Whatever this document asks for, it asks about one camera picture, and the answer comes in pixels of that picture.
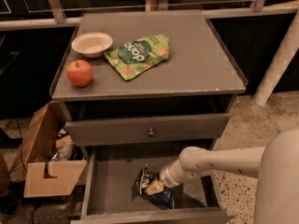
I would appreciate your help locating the grey drawer cabinet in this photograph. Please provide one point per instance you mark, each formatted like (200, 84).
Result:
(198, 78)

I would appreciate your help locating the red apple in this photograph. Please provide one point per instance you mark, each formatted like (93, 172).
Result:
(79, 73)

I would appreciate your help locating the clutter inside cardboard box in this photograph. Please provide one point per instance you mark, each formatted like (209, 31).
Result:
(65, 149)

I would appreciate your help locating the brown cardboard box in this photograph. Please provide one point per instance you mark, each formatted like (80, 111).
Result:
(57, 178)

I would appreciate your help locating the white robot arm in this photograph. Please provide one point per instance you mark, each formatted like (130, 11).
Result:
(275, 166)

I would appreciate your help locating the white paper bowl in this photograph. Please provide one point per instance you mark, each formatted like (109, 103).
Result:
(92, 45)

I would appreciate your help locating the blue chip bag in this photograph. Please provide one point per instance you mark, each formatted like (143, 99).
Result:
(143, 180)

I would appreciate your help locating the green snack bag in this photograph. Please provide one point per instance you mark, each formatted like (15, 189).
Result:
(134, 58)

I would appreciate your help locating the open grey middle drawer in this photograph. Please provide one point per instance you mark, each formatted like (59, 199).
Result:
(111, 195)

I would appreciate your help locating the white slanted pole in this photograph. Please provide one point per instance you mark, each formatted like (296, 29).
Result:
(279, 64)

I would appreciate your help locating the grey top drawer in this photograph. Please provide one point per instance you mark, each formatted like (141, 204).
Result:
(103, 132)

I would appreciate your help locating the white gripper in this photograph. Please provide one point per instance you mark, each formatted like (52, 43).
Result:
(165, 177)

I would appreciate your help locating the round metal drawer knob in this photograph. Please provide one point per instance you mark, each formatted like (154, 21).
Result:
(151, 132)

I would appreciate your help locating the metal railing frame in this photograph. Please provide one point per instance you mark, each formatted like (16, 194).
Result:
(25, 14)

